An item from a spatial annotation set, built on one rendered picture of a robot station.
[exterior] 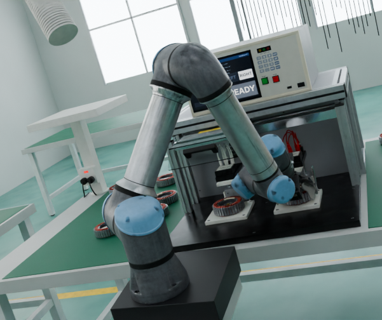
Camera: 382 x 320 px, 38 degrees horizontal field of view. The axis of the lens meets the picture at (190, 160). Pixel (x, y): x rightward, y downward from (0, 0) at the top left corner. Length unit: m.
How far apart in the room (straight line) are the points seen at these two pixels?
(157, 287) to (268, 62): 0.91
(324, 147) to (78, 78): 7.49
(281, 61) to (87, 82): 7.48
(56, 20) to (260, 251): 1.68
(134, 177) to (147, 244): 0.21
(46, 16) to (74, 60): 6.40
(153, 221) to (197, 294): 0.21
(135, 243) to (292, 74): 0.88
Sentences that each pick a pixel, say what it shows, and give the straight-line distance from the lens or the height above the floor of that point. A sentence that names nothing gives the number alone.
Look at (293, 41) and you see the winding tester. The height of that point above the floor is 1.29.
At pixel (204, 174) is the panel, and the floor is 0.86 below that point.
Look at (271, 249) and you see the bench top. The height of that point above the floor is 0.73.
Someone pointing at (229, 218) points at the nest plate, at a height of 0.78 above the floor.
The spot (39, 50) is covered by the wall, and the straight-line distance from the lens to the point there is 9.60.
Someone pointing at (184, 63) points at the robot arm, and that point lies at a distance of 1.37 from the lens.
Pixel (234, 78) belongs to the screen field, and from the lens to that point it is 1.97.
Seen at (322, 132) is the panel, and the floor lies 0.94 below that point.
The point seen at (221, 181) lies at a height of 0.88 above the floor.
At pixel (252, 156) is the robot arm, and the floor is 1.07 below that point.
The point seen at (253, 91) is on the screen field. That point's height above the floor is 1.16.
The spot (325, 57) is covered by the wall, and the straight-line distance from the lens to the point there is 8.24.
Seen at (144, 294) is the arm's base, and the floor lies 0.84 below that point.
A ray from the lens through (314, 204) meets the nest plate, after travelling 1.84.
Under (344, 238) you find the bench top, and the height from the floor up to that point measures 0.74.
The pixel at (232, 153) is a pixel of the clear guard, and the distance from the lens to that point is 1.74.
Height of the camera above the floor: 1.41
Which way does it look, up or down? 12 degrees down
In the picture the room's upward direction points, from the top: 16 degrees counter-clockwise
